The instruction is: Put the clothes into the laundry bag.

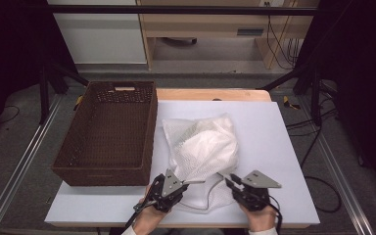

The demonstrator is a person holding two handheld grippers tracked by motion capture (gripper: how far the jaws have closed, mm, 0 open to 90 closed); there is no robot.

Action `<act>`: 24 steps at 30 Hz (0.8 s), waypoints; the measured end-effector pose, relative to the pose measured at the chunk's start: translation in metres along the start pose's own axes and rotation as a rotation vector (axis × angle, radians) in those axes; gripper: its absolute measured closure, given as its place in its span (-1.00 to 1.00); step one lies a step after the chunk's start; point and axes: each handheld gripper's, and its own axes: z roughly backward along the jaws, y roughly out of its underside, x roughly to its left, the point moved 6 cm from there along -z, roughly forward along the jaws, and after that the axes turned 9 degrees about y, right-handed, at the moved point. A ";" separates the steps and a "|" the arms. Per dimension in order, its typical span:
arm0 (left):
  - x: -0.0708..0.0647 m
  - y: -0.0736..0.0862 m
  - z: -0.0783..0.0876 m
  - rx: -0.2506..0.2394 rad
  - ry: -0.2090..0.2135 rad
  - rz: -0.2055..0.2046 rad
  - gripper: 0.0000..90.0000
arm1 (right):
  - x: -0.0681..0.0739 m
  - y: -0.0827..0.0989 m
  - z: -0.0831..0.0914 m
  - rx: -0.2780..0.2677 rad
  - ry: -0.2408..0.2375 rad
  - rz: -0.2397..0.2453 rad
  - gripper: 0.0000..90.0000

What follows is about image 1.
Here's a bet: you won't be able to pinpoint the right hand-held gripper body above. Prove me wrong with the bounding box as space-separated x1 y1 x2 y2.
234 169 282 212

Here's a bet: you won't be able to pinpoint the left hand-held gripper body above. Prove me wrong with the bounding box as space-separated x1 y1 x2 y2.
133 168 186 213

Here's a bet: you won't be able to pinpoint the white garment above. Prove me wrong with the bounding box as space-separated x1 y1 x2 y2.
179 117 239 179

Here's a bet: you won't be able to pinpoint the white mesh laundry bag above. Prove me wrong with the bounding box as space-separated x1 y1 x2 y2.
162 112 240 213

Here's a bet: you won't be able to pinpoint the brown woven basket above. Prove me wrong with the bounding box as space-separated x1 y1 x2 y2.
51 80 159 187

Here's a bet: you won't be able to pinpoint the person's right hand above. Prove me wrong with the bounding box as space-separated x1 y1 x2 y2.
243 204 278 233

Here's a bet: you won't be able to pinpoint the person's left hand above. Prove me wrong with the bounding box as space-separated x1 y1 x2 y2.
132 185 167 235

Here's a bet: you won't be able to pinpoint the wooden table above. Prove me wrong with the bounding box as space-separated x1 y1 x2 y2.
50 88 319 229

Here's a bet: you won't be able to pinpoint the yellow black tool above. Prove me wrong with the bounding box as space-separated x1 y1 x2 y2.
282 95 302 111

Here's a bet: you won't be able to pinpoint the black metal stand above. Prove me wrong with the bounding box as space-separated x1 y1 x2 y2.
260 62 324 127
38 62 90 125

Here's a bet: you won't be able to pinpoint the yellow object behind basket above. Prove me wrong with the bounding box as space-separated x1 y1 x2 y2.
73 94 84 111

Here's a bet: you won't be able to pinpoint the light wooden desk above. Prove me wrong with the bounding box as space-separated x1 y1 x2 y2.
136 0 319 71

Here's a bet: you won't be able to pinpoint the black curtain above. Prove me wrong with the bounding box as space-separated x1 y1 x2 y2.
0 0 79 140
302 0 376 200

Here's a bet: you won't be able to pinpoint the white cabinet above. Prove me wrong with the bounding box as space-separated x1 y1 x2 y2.
47 0 148 65

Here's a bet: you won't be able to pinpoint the right hand-held gripper cable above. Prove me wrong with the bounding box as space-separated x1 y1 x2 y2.
268 195 284 235

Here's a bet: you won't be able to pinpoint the hand-held gripper cable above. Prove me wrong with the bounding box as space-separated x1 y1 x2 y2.
124 200 152 229
268 195 284 235

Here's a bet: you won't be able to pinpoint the left hand-held gripper cable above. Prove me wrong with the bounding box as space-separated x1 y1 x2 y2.
124 200 152 229

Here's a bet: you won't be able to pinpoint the black looped floor cable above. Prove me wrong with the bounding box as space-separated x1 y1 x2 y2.
303 175 343 213

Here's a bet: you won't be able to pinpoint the aluminium floor rail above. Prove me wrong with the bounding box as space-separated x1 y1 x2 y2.
0 94 63 235
298 96 375 235

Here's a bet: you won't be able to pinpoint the black floor cables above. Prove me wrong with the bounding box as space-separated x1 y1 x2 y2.
285 107 339 169

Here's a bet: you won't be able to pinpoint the bundle of black cables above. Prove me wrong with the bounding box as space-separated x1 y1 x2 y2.
266 14 304 71

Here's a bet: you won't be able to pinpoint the thin black floor cable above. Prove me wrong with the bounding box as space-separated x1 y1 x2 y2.
0 105 21 125

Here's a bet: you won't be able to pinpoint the black horizontal frame bar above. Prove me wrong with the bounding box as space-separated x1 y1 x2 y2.
50 4 317 17

